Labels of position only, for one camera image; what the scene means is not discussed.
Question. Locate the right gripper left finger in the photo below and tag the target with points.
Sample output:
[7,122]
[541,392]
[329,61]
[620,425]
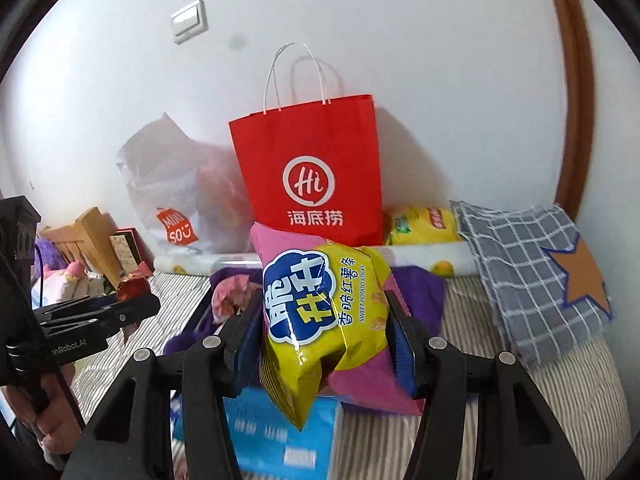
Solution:
[128,436]

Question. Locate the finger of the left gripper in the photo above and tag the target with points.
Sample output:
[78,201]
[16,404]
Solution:
[133,310]
[84,309]

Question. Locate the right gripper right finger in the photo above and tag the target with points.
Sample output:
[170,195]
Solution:
[517,436]

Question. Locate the pink yellow potato sticks bag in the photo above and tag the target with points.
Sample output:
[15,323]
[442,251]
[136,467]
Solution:
[325,315]

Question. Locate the person left hand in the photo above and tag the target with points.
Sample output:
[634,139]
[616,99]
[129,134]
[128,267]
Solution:
[57,422]

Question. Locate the red snack packet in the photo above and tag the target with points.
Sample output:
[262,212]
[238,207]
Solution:
[132,285]

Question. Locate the patterned small box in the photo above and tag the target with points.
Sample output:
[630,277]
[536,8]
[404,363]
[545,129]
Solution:
[130,251]

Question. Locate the wooden bed headboard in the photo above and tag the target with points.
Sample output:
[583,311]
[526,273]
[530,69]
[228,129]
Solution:
[88,240]

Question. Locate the pink purple candy packet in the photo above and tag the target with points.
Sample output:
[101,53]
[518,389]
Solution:
[232,296]

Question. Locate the purple towel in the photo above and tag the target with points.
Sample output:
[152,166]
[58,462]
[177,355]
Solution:
[423,292]

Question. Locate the blue tissue pack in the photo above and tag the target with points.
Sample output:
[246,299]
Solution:
[268,446]

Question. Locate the white Miniso plastic bag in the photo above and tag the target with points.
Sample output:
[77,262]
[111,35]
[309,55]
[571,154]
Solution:
[189,195]

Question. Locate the grey checked folded cloth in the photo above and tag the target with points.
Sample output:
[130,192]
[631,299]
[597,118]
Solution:
[546,292]

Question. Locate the yellow lemon tea pack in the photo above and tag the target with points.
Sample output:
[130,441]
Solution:
[417,225]

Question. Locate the red paper shopping bag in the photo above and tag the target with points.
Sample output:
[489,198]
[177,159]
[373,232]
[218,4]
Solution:
[314,168]

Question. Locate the white wall switch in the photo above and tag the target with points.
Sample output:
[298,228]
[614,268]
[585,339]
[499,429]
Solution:
[188,22]

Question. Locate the brown wooden door frame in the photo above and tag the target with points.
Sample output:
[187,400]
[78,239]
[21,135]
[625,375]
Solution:
[581,105]

